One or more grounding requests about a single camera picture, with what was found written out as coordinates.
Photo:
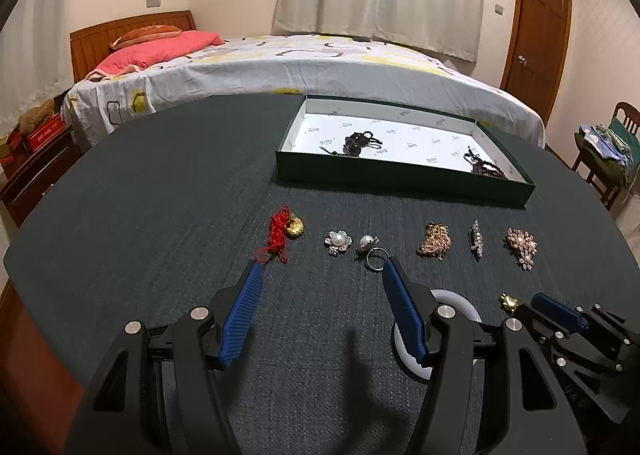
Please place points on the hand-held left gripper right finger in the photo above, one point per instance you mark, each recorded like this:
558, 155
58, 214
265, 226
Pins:
406, 320

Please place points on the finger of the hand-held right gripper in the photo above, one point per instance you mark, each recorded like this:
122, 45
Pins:
556, 308
565, 360

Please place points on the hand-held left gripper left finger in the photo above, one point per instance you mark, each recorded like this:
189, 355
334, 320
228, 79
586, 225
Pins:
240, 317

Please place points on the white bangle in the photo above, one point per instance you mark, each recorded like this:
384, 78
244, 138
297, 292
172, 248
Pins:
462, 307

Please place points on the pink pearl cluster brooch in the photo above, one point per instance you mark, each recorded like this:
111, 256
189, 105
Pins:
521, 246

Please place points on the rose gold leaf brooch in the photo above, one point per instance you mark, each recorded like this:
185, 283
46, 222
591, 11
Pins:
434, 240

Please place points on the pearl flower brooch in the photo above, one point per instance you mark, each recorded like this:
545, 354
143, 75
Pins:
336, 241

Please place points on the narrow rhinestone brooch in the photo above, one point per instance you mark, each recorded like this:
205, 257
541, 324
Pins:
476, 239

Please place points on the green jewelry box white inside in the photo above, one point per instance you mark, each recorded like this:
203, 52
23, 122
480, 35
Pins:
400, 135

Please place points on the pile of clothes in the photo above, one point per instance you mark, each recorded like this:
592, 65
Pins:
605, 145

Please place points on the wooden chair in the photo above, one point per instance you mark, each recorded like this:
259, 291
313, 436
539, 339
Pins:
627, 117

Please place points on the wooden nightstand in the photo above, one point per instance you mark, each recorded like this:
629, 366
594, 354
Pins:
35, 175

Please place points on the bed with patterned sheet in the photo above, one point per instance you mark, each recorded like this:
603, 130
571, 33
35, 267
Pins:
280, 70

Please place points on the metal door knob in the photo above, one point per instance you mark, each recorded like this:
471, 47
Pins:
522, 60

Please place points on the red box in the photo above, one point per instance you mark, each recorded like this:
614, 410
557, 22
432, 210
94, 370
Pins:
47, 131

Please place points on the pink pillow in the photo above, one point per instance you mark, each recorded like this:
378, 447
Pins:
155, 52

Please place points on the brown wooden door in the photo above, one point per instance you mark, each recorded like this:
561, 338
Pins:
537, 30

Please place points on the brown teddy bear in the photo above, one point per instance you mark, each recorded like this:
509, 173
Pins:
36, 116

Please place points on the orange pillow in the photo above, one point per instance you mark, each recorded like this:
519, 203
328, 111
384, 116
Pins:
145, 34

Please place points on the wooden headboard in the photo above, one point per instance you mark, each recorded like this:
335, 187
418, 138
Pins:
95, 42

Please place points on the sheer lace curtain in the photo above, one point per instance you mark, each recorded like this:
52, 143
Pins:
35, 45

